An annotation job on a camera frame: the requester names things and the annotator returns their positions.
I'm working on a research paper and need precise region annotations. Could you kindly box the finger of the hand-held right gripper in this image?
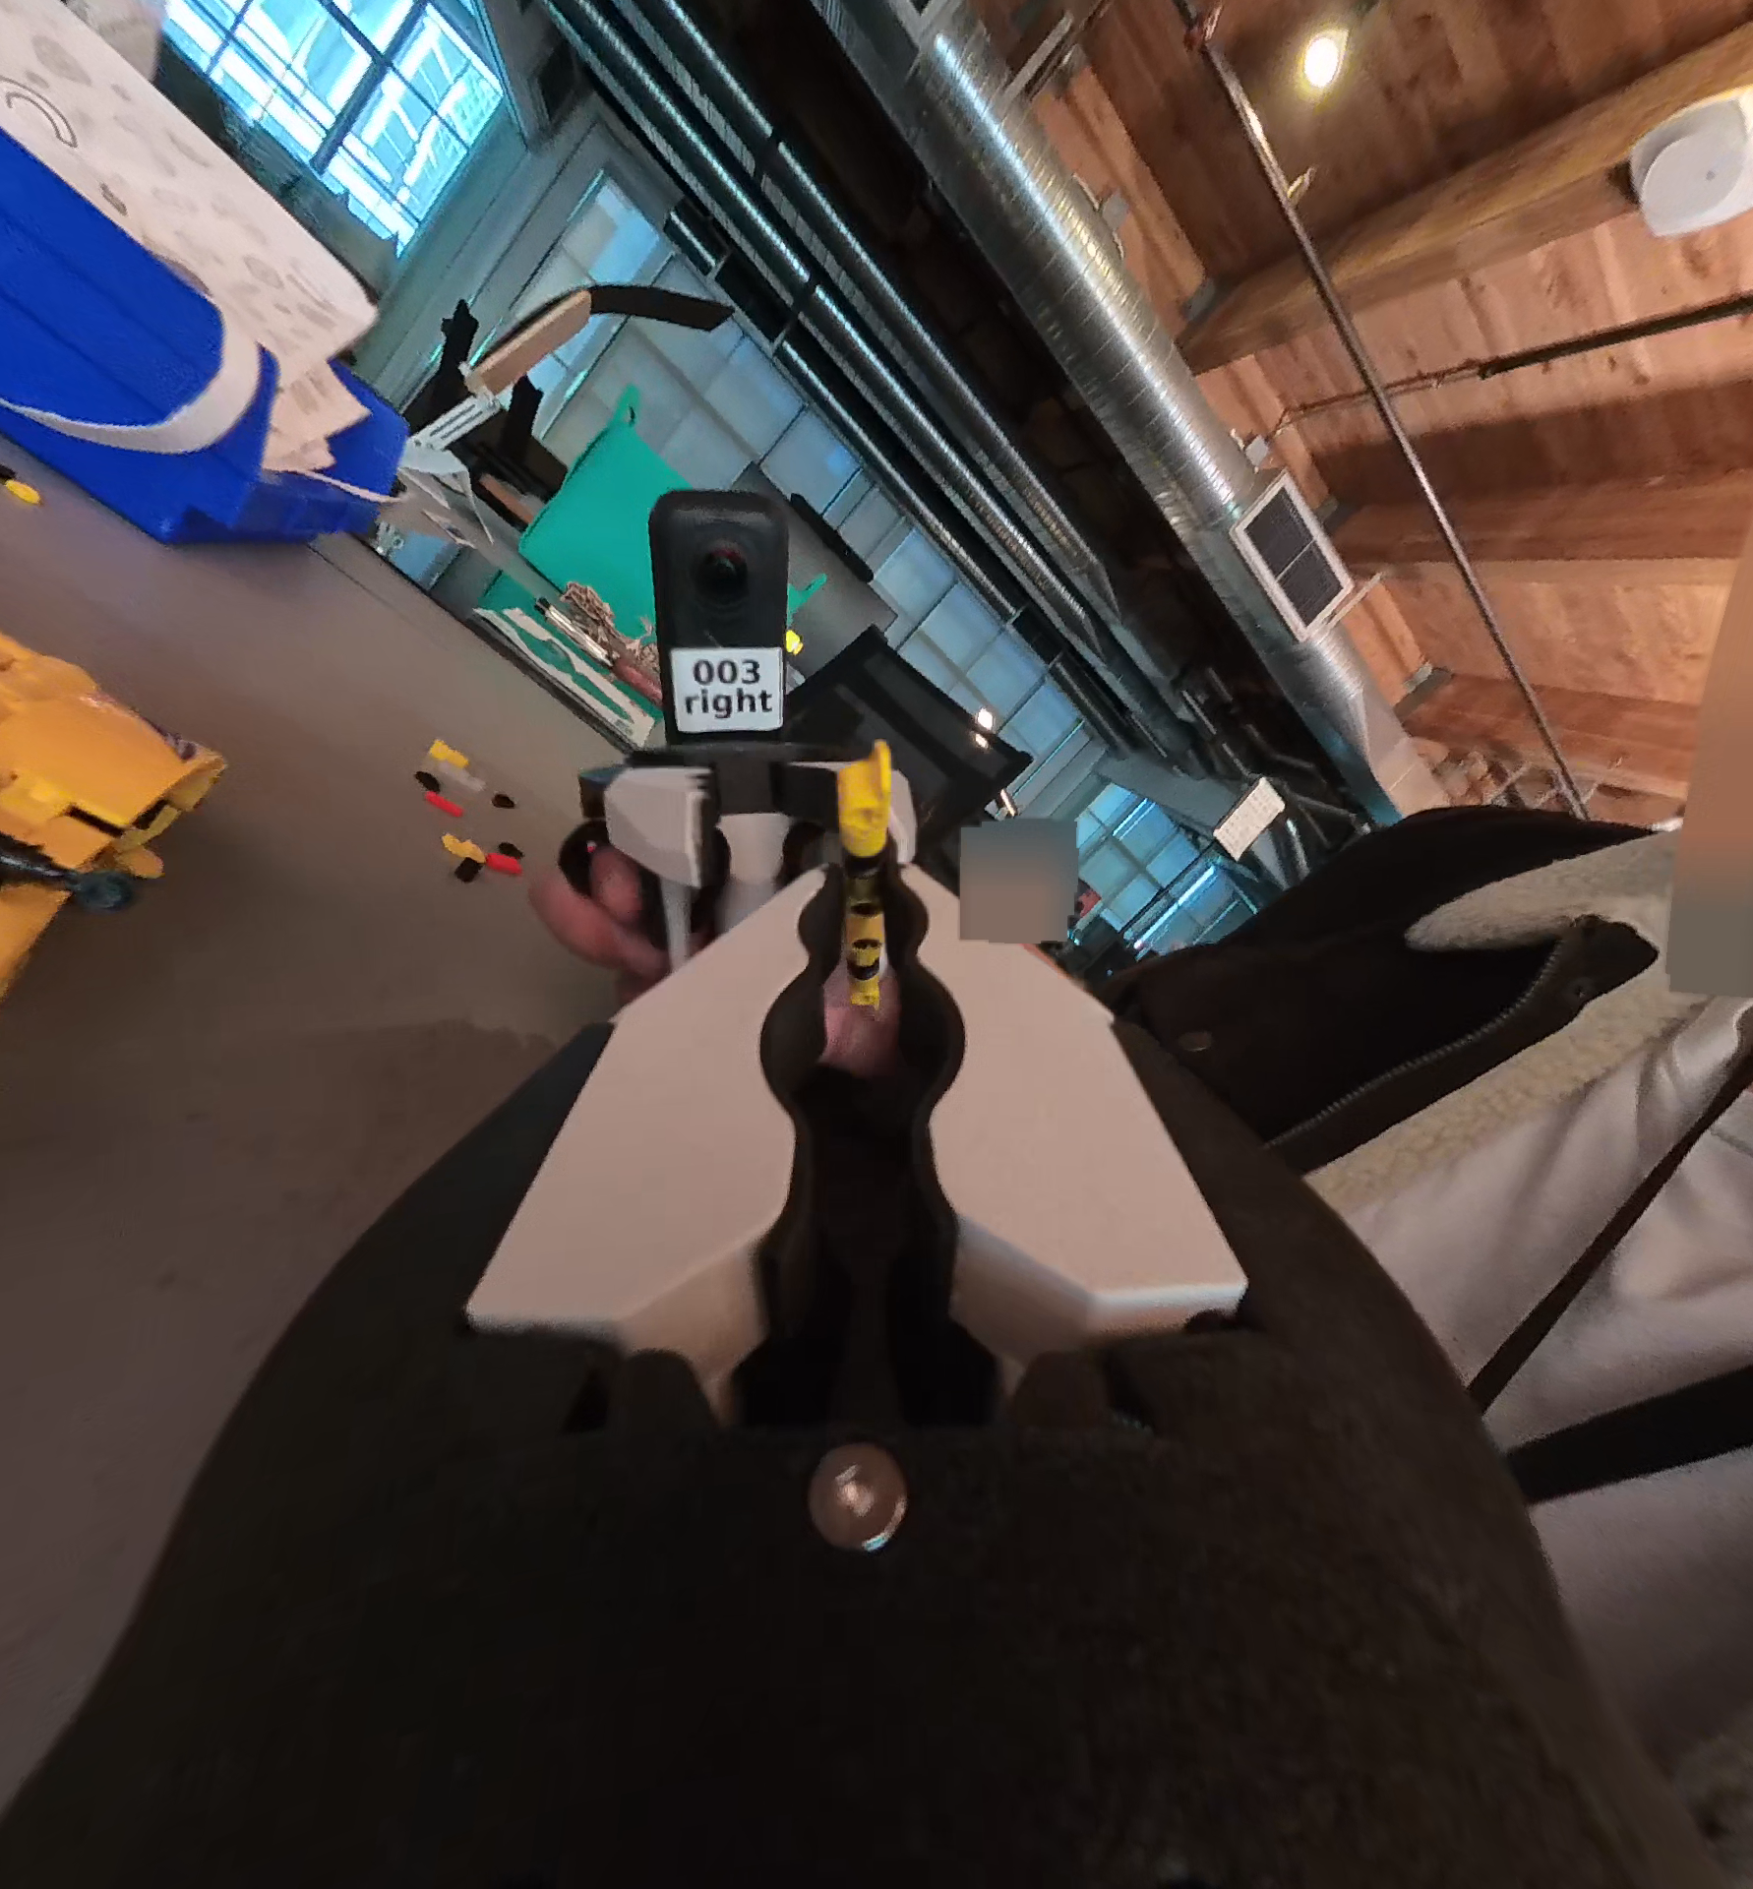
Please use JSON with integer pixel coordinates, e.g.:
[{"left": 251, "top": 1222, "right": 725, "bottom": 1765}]
[
  {"left": 605, "top": 762, "right": 715, "bottom": 891},
  {"left": 706, "top": 803, "right": 825, "bottom": 944}
]

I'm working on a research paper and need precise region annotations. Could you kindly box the blue plastic bin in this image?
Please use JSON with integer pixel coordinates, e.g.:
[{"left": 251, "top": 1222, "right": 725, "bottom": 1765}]
[
  {"left": 0, "top": 65, "right": 279, "bottom": 542},
  {"left": 267, "top": 364, "right": 413, "bottom": 542}
]

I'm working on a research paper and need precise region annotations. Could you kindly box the yellow brick assembly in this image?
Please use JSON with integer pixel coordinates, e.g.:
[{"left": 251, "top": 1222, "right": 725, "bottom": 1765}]
[{"left": 831, "top": 738, "right": 895, "bottom": 1008}]

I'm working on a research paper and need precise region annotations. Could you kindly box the white vent grille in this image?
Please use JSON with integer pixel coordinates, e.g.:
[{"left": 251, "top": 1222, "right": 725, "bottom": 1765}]
[{"left": 1227, "top": 464, "right": 1357, "bottom": 643}]

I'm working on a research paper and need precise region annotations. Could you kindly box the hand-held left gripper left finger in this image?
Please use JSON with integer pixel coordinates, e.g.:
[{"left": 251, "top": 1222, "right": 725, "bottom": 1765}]
[{"left": 464, "top": 870, "right": 866, "bottom": 1428}]

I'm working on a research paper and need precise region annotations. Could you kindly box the black lanyard strap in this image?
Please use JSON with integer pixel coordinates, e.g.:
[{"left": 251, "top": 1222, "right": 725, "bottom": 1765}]
[{"left": 1469, "top": 1003, "right": 1753, "bottom": 1509}]

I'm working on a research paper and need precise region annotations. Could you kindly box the grey desk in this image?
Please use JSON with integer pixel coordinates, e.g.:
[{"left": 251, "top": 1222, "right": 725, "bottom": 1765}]
[{"left": 0, "top": 373, "right": 1115, "bottom": 1889}]

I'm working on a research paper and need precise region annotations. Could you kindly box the white paper strip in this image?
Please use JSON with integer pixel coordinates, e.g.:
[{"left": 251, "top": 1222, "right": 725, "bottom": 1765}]
[{"left": 21, "top": 317, "right": 279, "bottom": 448}]

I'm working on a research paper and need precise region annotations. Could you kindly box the silver ventilation duct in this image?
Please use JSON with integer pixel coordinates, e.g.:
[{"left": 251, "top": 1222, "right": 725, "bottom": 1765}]
[{"left": 847, "top": 0, "right": 1427, "bottom": 828}]

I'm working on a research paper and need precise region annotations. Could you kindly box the black monitor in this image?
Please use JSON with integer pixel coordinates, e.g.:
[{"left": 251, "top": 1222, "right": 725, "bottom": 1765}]
[{"left": 788, "top": 622, "right": 1029, "bottom": 828}]

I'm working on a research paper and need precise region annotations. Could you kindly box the large printed paper sheet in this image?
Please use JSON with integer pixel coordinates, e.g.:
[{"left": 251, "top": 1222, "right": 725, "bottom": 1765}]
[{"left": 0, "top": 0, "right": 377, "bottom": 353}]

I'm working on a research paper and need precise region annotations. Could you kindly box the small printed paper sheet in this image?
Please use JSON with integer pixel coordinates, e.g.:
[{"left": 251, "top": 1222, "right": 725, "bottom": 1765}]
[{"left": 262, "top": 353, "right": 377, "bottom": 471}]

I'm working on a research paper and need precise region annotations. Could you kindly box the pile of small mixed bricks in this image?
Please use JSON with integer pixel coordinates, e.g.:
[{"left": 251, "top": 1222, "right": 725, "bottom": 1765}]
[{"left": 413, "top": 738, "right": 531, "bottom": 884}]

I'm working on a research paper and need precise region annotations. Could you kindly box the white ceiling speaker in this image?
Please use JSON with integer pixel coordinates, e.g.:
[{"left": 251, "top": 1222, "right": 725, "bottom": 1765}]
[{"left": 1629, "top": 90, "right": 1753, "bottom": 241}]

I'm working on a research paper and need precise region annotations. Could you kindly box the white shirt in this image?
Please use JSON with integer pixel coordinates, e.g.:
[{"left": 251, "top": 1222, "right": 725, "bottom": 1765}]
[{"left": 1320, "top": 1003, "right": 1753, "bottom": 1762}]

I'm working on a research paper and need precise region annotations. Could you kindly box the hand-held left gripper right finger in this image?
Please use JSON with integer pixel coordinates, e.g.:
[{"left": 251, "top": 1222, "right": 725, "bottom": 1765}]
[{"left": 866, "top": 860, "right": 1251, "bottom": 1428}]

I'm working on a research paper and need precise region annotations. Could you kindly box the person's right hand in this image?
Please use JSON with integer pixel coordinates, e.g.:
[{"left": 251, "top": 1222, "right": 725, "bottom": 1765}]
[{"left": 531, "top": 849, "right": 676, "bottom": 1003}]

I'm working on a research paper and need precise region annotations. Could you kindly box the yellow toy brick car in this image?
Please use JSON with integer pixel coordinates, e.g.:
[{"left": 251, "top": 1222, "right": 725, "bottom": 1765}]
[{"left": 0, "top": 586, "right": 225, "bottom": 1123}]

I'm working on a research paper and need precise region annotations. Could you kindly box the teal plastic board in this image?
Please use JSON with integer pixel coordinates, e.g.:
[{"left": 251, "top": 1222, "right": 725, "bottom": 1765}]
[{"left": 521, "top": 386, "right": 825, "bottom": 622}]

